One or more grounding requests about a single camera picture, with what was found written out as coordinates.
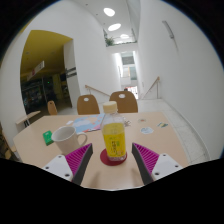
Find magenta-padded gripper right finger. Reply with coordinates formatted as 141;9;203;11
131;142;184;186

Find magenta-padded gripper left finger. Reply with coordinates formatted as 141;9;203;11
42;143;94;187

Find yellow drink bottle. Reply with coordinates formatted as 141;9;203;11
100;100;128;162

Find beige mug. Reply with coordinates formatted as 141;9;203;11
50;125;88;156

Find small green box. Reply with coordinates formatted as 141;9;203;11
42;130;55;146

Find round pale sticker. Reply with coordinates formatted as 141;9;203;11
139;126;155;135

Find flat round red coaster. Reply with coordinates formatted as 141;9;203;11
99;147;128;167

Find blue printed mat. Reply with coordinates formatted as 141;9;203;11
72;113;106;134

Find small wooden chair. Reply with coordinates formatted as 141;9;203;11
47;100;59;116

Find wooden side table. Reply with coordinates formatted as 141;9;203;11
15;110;42;128

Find wooden chair with cutout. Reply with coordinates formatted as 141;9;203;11
76;94;101;116
109;90;139;114

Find dark shop shelf unit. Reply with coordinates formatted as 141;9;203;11
20;79;51;113

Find wooden stair handrail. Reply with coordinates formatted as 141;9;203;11
141;76;161;100
84;84;111;98

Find white hanging sign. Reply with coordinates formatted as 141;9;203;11
26;60;46;81

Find green potted plant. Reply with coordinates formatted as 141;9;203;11
103;35;115;47

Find round ceiling lights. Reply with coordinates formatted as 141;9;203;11
103;7;130;40

